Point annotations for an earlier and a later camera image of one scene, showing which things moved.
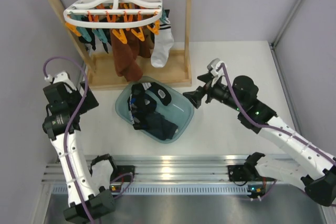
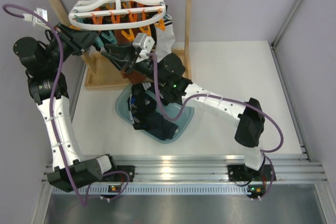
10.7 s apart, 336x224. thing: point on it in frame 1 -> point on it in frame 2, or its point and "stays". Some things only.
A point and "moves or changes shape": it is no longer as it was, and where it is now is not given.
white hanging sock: [164, 42] stays
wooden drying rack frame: [98, 63] stays
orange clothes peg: [121, 36] -> [130, 36]
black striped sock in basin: [140, 104] stays
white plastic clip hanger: [115, 9] moves or changes shape
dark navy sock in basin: [156, 124] stays
